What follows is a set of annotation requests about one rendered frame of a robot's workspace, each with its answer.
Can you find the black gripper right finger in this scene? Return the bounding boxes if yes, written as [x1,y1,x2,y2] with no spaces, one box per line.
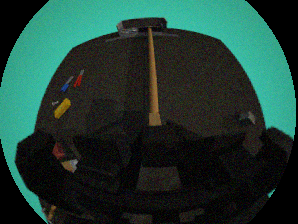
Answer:
[176,127,246,189]

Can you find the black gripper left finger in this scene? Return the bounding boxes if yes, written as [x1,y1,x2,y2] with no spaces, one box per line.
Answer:
[72,121,148,189]

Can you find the yellow rectangular bar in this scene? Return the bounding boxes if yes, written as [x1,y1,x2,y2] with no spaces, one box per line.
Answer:
[53,97,71,117]

